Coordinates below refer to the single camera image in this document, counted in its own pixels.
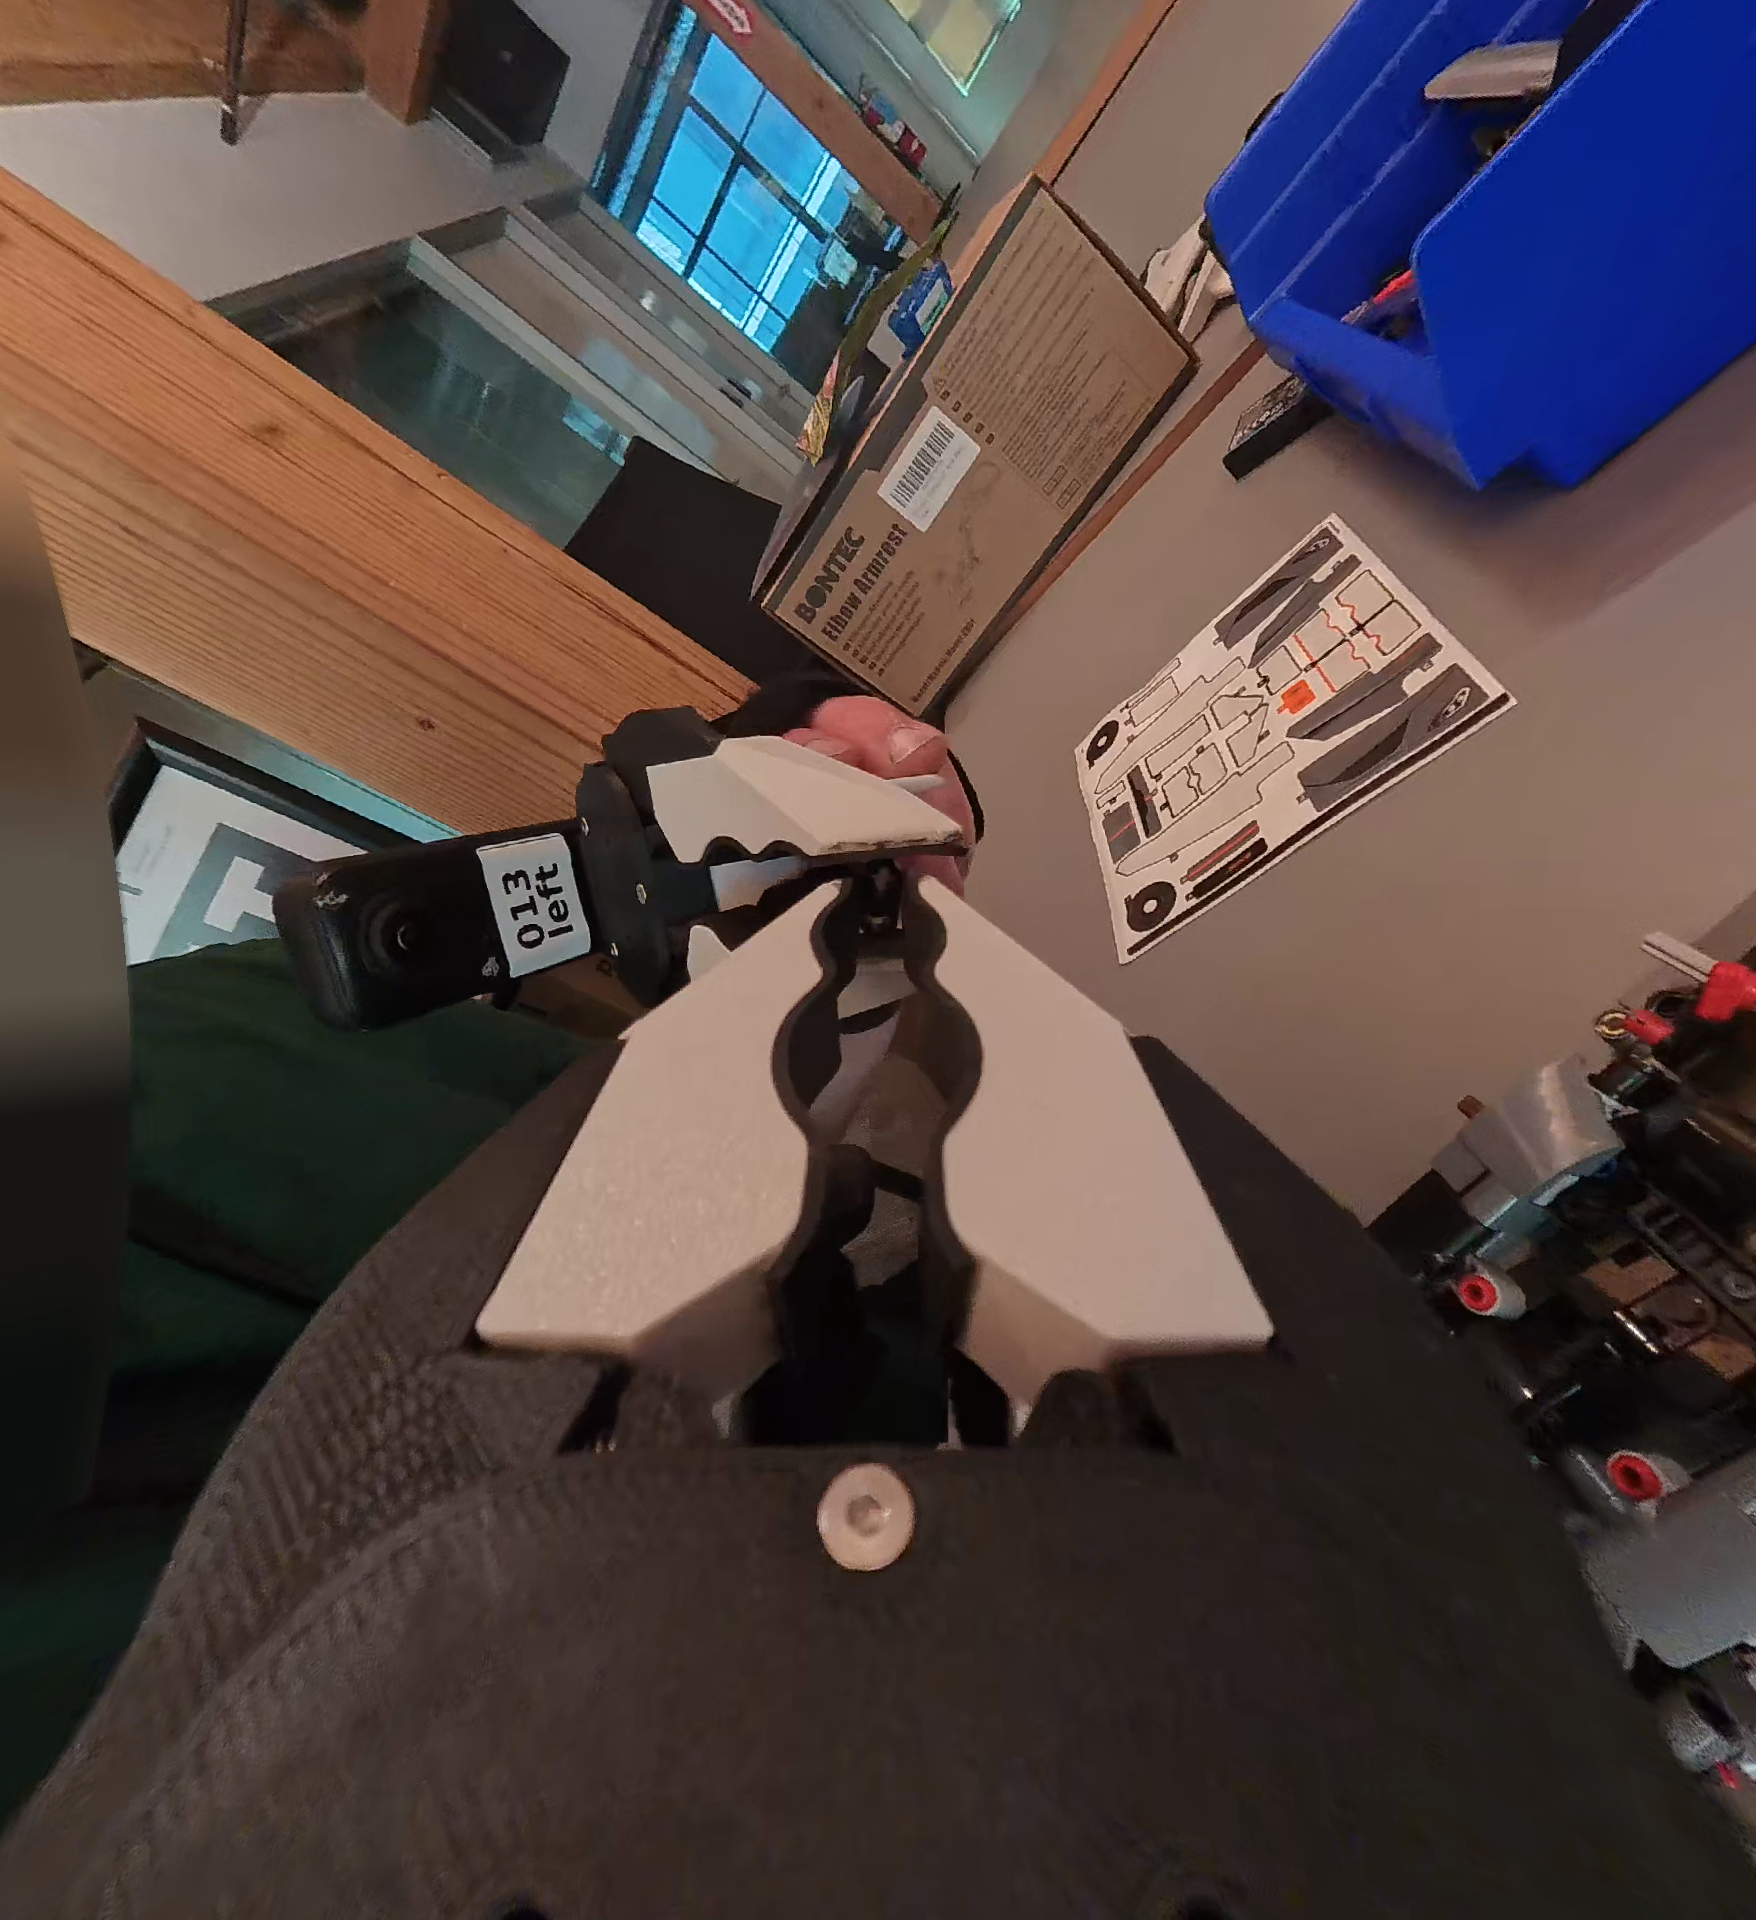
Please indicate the lego sticker sheet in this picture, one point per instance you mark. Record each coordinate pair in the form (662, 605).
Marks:
(1268, 750)

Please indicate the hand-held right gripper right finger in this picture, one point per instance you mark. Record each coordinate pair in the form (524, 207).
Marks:
(1103, 1200)

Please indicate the blue plastic bin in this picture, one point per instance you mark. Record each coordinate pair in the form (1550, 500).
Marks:
(1644, 270)

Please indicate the person's green clothing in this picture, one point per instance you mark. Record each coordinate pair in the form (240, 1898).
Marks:
(293, 1109)

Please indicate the black flat box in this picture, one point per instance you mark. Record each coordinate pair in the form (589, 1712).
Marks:
(1276, 423)

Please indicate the white plastic part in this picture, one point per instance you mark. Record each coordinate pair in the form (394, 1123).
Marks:
(1189, 276)

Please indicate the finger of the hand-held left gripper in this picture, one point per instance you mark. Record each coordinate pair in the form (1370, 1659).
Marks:
(759, 885)
(802, 795)

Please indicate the framed picture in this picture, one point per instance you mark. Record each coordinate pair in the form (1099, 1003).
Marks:
(188, 870)

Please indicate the black board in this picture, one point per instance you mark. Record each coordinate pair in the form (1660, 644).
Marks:
(683, 540)

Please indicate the green printed packet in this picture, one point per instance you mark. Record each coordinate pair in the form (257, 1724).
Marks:
(833, 411)

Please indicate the person's left hand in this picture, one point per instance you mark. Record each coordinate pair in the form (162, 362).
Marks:
(877, 738)

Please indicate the lego car model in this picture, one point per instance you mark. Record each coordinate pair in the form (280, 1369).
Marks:
(1674, 1200)

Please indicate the brown cardboard box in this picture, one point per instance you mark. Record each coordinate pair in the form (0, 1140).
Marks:
(999, 437)

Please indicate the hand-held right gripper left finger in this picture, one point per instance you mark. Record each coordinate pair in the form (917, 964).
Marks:
(668, 1185)

